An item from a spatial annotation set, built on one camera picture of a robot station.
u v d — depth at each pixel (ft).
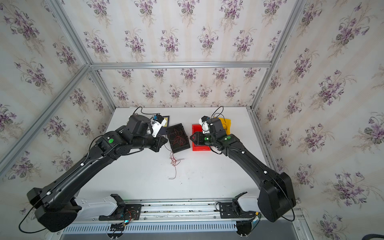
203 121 2.40
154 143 1.91
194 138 2.35
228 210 2.40
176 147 3.05
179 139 3.27
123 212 2.21
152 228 2.51
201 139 2.29
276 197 1.30
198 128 2.43
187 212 2.45
